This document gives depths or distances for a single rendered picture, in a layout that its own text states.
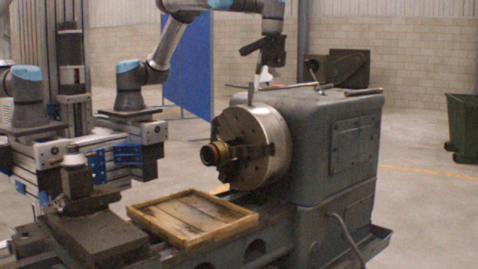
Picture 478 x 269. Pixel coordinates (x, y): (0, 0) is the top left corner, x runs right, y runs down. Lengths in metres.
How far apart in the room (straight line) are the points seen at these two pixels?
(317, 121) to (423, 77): 9.82
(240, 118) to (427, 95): 9.97
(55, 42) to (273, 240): 1.24
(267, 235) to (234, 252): 0.16
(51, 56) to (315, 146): 1.17
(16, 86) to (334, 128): 1.21
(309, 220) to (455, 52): 9.85
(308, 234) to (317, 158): 0.30
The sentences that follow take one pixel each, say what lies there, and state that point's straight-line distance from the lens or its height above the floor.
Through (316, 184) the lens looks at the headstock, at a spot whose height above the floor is 0.95.
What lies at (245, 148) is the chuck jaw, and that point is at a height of 1.11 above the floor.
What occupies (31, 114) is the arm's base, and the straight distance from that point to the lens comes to 1.62.
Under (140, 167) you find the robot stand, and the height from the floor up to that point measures 0.91.
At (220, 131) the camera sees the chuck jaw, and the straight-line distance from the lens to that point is 1.43.
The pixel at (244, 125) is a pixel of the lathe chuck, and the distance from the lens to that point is 1.41.
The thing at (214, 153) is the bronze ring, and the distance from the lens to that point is 1.34.
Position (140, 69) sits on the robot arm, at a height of 1.35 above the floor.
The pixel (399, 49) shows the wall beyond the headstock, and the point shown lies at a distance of 11.25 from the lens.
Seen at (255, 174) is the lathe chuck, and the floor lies 1.00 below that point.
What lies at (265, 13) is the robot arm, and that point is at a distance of 1.37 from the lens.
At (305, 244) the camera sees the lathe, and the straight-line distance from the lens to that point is 1.58.
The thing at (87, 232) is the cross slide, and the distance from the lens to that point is 1.12.
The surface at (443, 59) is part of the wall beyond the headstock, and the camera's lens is 11.16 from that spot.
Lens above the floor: 1.44
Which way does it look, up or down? 12 degrees down
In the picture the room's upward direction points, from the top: straight up
